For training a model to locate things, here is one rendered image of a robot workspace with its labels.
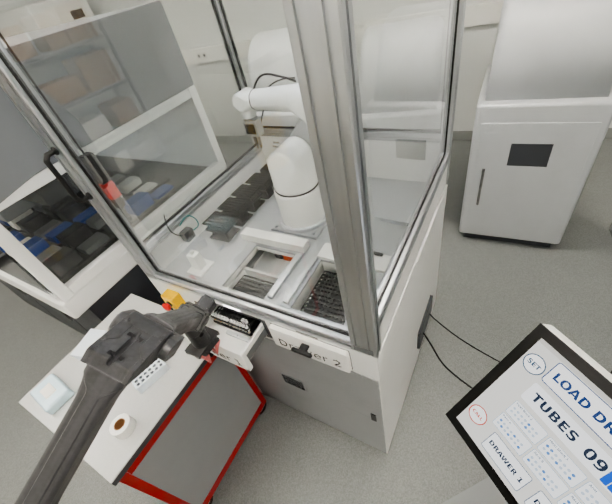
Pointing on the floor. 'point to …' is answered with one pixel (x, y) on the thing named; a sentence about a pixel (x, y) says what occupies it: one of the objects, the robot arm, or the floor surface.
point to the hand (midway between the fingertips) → (212, 356)
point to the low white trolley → (168, 422)
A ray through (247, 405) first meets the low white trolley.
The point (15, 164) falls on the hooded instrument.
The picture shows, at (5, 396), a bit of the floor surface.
